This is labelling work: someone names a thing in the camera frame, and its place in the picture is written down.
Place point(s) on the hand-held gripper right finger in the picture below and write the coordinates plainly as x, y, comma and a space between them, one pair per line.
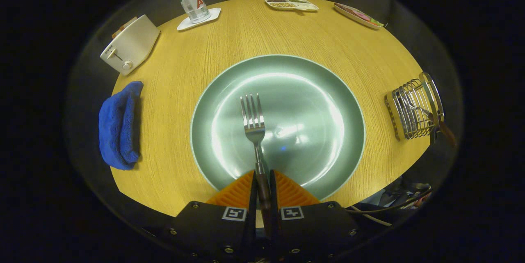
274, 201

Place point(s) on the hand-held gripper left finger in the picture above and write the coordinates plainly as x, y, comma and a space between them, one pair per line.
252, 201

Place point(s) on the pale green round plate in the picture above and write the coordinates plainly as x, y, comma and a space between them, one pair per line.
311, 111

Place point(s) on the blue folded towel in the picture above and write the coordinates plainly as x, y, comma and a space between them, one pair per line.
119, 127

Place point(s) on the white square coaster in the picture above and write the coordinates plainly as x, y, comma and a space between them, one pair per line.
211, 16

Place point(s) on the white divided dish with beans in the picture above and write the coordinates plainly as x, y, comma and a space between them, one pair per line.
305, 7

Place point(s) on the white toaster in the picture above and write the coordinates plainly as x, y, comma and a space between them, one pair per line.
131, 45

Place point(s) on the plate of toy food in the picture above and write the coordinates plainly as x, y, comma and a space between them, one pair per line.
357, 16

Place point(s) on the small white labelled bottle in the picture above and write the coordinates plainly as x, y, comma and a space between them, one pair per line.
192, 4

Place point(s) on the brown toast slice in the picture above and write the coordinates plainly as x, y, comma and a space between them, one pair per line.
123, 28

